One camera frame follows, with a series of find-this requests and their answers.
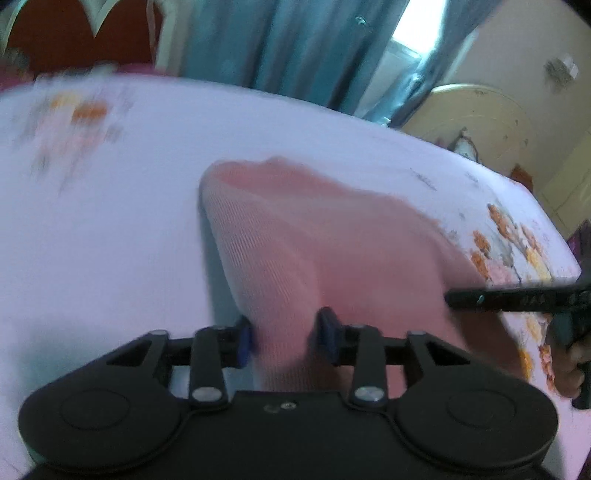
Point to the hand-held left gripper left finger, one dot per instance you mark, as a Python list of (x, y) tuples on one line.
[(246, 342)]

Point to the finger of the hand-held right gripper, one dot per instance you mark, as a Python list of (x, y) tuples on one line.
[(503, 300)]

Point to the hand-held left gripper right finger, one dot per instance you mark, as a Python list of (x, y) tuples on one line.
[(328, 330)]

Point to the pink knit garment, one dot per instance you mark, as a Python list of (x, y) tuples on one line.
[(323, 230)]

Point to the person's right hand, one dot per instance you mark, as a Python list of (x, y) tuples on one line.
[(570, 369)]

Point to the cream round wooden furniture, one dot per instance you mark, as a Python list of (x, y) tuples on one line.
[(480, 124)]

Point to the white floral bed sheet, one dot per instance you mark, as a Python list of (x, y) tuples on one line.
[(115, 221)]

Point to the blue curtain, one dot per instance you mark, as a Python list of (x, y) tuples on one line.
[(300, 46)]

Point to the bright window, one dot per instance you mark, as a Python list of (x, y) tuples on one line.
[(415, 23)]

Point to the red white-trimmed headboard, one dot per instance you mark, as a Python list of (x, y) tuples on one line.
[(60, 32)]

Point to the wall socket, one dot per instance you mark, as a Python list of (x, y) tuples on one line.
[(561, 71)]

